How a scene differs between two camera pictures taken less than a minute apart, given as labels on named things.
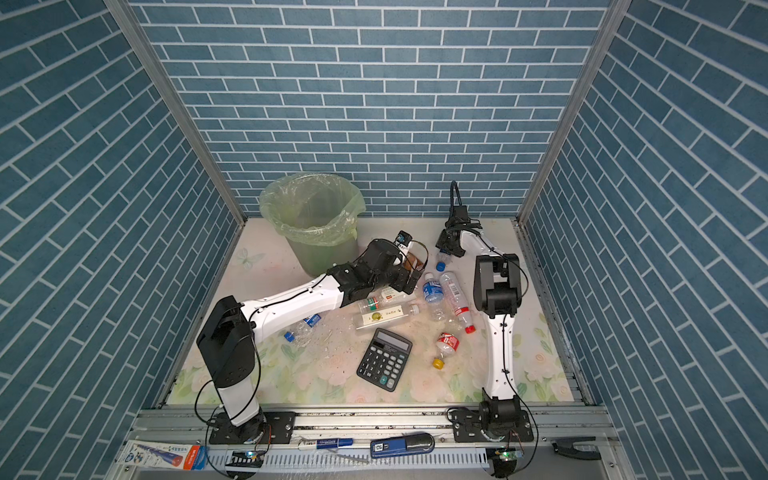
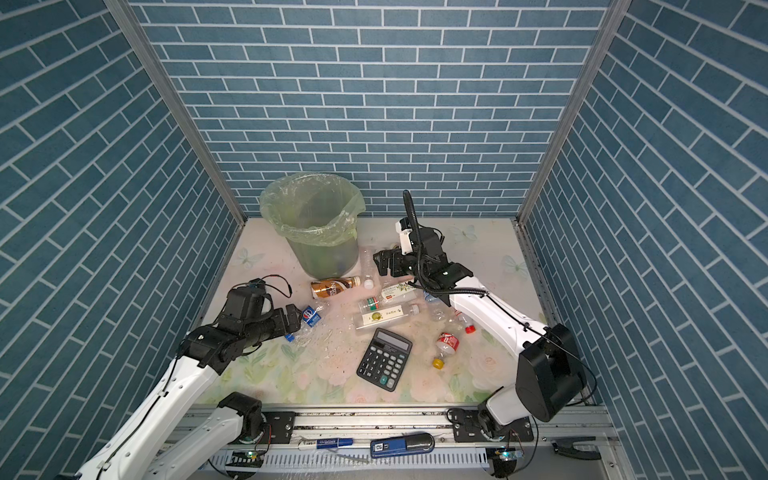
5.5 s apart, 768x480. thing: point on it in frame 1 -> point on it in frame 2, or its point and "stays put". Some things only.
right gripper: [441, 242] -> [383, 264]
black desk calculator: [384, 359] stays put
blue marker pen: [319, 444] stays put
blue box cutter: [404, 446] stays put
